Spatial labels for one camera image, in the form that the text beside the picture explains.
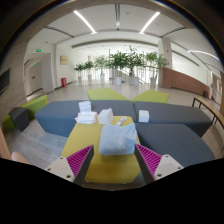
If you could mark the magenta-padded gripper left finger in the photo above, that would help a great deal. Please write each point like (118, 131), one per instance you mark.
(78, 163)

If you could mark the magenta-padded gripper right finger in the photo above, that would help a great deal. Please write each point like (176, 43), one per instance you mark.
(150, 161)

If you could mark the light blue towel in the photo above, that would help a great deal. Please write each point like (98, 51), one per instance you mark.
(116, 140)

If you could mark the small white cube box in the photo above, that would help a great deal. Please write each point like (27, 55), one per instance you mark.
(143, 116)

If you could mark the pink white crumpled cloth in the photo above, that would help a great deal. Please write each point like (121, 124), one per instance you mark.
(86, 117)

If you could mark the small white remote-shaped device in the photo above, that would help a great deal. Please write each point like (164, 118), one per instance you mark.
(121, 121)

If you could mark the long grey-blue bench seat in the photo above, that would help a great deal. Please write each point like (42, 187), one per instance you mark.
(56, 116)

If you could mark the white rectangular box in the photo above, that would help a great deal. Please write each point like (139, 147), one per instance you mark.
(105, 116)

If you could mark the lime green bench seat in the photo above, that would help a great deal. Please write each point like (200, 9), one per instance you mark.
(35, 105)
(106, 94)
(151, 96)

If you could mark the dark grey stool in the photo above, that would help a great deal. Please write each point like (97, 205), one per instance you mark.
(19, 117)

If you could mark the red bin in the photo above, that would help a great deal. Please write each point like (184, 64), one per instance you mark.
(63, 82)

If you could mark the row of potted plants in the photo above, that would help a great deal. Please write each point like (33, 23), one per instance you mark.
(123, 61)

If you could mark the green exit sign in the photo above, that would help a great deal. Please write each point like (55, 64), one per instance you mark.
(38, 50)

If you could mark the ceiling strip lights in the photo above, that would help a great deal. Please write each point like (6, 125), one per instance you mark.
(85, 21)

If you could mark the wooden bench with metal frame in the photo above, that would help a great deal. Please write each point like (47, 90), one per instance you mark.
(210, 108)

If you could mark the framed wall picture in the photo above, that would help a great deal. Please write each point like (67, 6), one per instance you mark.
(64, 60)

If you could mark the black wall screen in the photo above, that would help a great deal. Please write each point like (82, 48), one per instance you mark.
(4, 81)

